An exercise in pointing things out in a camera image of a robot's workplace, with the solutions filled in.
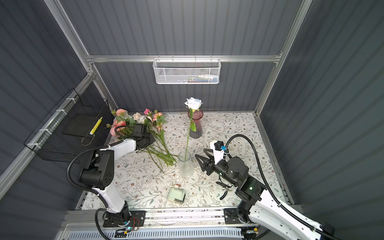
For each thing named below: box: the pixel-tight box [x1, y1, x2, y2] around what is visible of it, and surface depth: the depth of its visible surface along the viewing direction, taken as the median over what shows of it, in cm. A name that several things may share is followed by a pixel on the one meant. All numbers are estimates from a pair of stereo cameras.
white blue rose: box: [184, 97, 203, 161], surface depth 67 cm
